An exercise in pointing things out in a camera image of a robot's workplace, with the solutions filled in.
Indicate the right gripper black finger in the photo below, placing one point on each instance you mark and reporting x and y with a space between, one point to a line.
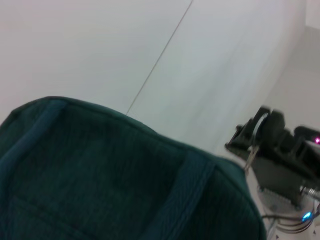
240 140
275 130

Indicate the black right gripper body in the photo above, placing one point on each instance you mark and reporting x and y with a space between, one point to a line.
277 172

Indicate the dark teal fabric lunch bag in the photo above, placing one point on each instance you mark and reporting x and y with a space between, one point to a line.
112 175

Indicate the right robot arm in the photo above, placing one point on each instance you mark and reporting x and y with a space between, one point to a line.
287 225

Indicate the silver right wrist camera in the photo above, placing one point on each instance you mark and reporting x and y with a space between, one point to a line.
307 136

